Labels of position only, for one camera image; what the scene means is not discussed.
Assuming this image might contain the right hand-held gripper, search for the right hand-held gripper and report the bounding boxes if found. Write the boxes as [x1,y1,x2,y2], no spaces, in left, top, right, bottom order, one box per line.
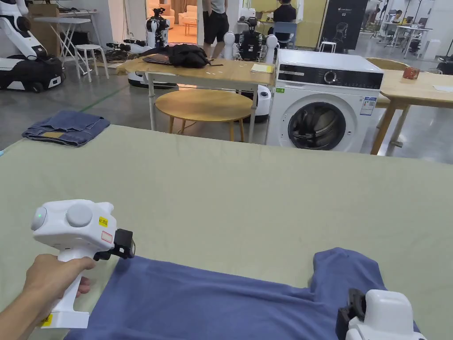
[335,288,420,340]

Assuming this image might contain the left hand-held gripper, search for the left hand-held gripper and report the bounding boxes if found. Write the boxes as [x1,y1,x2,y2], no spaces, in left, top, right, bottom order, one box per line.
[31,199,136,329]

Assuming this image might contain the blue shirt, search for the blue shirt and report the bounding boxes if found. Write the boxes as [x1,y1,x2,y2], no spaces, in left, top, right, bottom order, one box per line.
[63,247,422,340]

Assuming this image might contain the person's left forearm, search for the person's left forearm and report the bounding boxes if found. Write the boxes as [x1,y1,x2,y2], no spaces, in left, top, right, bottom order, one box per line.
[0,286,47,340]

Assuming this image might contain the person's left hand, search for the person's left hand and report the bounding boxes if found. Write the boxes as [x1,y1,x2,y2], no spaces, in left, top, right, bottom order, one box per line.
[21,253,96,317]

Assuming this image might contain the folded blue jeans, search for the folded blue jeans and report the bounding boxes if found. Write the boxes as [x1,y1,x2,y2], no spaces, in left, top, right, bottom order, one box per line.
[21,109,111,148]

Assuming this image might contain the bed with pale green sheet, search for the bed with pale green sheet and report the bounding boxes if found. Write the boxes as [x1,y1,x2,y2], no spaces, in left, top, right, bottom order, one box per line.
[0,124,453,340]

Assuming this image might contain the large white wheeled robot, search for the large white wheeled robot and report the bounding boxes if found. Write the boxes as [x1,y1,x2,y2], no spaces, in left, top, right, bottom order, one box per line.
[0,0,66,94]

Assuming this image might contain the white round stool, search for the white round stool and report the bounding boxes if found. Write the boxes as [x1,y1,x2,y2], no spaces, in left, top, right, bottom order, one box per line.
[74,44,110,80]

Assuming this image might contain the round wooden low table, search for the round wooden low table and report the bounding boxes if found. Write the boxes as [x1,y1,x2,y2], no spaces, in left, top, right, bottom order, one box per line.
[154,88,253,143]

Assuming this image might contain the white folding ironing board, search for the white folding ironing board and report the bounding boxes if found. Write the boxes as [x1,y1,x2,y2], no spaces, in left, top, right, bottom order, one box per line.
[33,16,92,62]

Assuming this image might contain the white robot with black head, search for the white robot with black head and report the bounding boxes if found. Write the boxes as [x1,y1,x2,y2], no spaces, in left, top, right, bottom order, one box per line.
[145,7,171,50]

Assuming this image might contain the brown carton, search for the brown carton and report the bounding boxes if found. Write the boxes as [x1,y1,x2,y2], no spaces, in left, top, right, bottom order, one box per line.
[28,3,61,57]

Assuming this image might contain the wooden table with black backpack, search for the wooden table with black backpack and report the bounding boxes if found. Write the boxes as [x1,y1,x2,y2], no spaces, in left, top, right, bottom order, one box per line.
[121,44,276,143]

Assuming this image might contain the light wooden table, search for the light wooden table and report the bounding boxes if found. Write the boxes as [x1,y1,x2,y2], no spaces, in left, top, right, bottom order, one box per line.
[364,56,453,156]

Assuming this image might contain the white washing machine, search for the white washing machine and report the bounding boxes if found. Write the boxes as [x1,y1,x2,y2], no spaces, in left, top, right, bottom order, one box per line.
[265,48,385,154]

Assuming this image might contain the black and white humanoid robot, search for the black and white humanoid robot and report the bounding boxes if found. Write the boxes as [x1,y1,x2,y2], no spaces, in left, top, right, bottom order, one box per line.
[223,15,281,124]

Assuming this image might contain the blue grey chair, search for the blue grey chair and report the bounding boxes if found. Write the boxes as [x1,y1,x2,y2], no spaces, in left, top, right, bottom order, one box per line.
[272,21,299,49]

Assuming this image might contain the white desk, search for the white desk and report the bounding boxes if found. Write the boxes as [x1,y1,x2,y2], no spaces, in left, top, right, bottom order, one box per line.
[391,24,434,54]

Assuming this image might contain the black standing banner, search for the black standing banner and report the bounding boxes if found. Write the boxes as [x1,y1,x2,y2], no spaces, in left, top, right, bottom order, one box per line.
[318,0,369,54]

